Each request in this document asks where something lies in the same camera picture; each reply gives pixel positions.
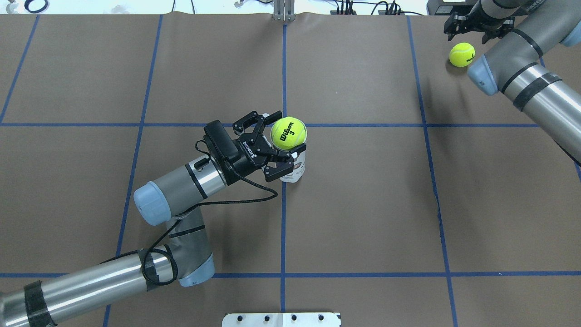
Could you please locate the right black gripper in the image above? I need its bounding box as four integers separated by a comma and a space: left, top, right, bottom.
444, 9, 515, 44

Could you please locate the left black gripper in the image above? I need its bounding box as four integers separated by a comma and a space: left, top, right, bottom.
220, 110, 293, 185

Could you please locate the yellow tennis ball Wilson 3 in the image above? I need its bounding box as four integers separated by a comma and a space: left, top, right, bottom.
271, 117, 307, 150

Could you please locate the white tennis ball can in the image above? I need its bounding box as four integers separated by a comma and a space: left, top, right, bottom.
279, 143, 307, 183

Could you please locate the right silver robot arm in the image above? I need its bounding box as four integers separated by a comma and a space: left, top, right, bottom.
443, 0, 581, 164

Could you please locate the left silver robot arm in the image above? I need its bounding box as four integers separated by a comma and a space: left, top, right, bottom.
1, 111, 307, 327

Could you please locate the black box white label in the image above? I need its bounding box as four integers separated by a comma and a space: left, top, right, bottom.
426, 0, 477, 16

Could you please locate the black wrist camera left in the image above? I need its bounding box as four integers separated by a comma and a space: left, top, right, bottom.
203, 120, 241, 163

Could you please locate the aluminium frame post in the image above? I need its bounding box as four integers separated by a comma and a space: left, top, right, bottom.
272, 0, 296, 22

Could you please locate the black camera cable left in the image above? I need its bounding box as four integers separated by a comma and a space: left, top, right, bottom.
98, 140, 278, 287

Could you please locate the white pedestal column base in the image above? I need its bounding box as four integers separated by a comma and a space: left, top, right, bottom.
222, 312, 342, 327

